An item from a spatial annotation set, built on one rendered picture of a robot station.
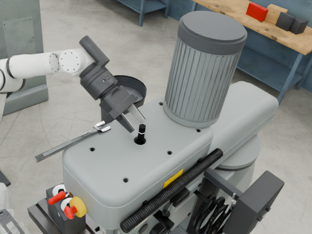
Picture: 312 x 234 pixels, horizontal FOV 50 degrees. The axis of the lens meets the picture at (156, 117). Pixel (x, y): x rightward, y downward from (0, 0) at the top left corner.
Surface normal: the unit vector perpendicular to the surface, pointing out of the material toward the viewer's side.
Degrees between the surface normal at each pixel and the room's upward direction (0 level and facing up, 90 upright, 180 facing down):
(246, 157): 0
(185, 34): 90
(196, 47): 90
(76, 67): 66
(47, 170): 0
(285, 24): 90
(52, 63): 71
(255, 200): 0
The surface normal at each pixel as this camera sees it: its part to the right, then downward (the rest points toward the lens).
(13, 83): 0.92, 0.36
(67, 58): -0.18, 0.24
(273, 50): -0.69, 0.40
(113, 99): 0.54, -0.43
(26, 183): 0.14, -0.75
